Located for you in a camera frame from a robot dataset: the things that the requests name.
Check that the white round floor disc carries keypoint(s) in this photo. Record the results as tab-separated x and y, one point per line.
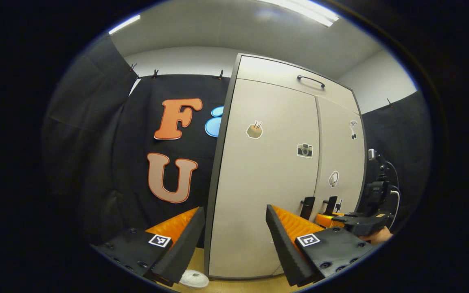
193	280

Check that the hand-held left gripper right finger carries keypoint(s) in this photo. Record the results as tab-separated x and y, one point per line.
285	248

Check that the cabinet door with camera sticker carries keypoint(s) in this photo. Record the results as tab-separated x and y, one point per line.
267	175

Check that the black backdrop cloth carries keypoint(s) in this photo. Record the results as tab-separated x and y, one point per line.
405	130
136	122
79	122

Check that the ceiling light panel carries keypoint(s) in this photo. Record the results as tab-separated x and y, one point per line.
123	24
303	10

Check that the beige cabinet drawer front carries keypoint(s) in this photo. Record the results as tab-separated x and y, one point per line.
267	71

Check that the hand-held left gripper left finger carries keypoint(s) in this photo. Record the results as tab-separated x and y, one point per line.
183	246

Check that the cabinet door with bird sticker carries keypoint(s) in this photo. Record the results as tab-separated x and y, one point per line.
340	150

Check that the beige double-door shoe cabinet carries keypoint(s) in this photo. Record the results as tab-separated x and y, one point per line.
220	171

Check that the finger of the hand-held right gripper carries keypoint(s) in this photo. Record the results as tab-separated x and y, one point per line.
328	220

